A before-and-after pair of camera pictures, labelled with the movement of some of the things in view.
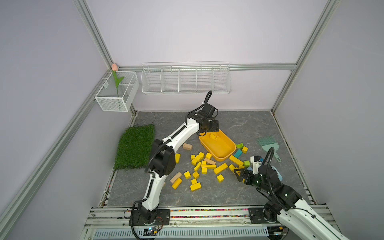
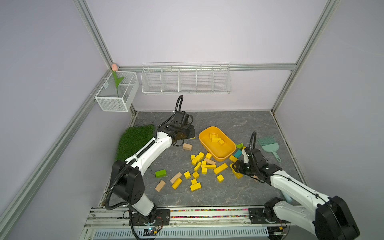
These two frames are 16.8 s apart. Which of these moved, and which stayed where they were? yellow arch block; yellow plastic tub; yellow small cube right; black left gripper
Moved: black left gripper
Stayed: yellow arch block; yellow small cube right; yellow plastic tub
